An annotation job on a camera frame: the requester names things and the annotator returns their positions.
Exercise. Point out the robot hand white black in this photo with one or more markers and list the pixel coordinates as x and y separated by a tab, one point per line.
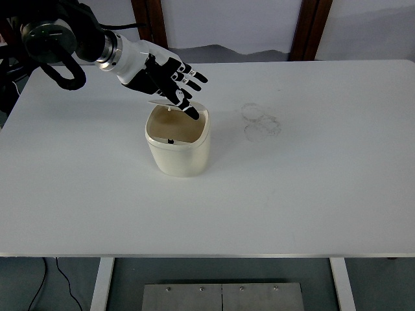
139	61

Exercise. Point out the grey metal plate with screws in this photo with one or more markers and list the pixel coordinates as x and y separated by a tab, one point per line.
262	298
181	298

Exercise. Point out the white table leg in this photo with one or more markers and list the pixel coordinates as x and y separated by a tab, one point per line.
102	285
342	285

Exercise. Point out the dark brown wooden post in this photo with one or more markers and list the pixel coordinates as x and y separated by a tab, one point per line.
308	32
159	29

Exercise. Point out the cream trash bin body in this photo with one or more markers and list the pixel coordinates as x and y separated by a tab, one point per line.
181	158

